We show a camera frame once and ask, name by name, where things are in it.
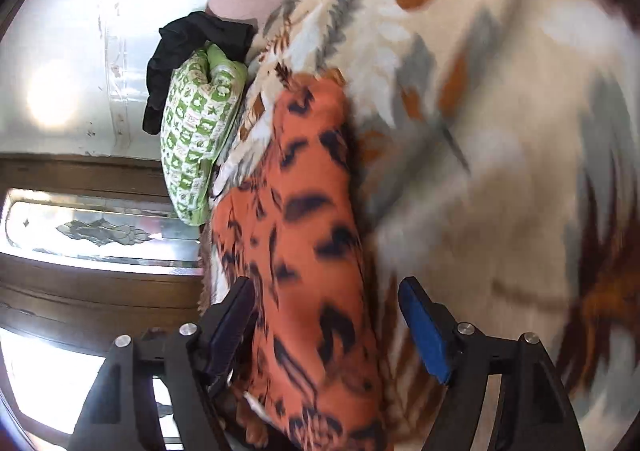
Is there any black cloth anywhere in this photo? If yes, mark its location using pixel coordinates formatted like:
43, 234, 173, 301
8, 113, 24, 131
142, 11, 258, 136

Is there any orange floral garment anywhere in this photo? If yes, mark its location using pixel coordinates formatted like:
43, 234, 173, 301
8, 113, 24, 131
210, 76, 396, 451

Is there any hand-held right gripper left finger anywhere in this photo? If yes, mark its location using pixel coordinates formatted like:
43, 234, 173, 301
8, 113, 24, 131
67, 276, 257, 451

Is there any green patterned cloth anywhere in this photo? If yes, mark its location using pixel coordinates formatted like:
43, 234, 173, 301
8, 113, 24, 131
159, 44, 248, 227

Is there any wooden door with glass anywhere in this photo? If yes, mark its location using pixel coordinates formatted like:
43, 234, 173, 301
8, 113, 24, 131
0, 151, 216, 451

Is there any leaf print blanket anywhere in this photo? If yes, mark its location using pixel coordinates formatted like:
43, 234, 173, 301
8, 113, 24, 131
197, 0, 640, 451

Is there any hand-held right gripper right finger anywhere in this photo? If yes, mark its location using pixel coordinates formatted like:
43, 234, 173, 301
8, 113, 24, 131
397, 276, 587, 451

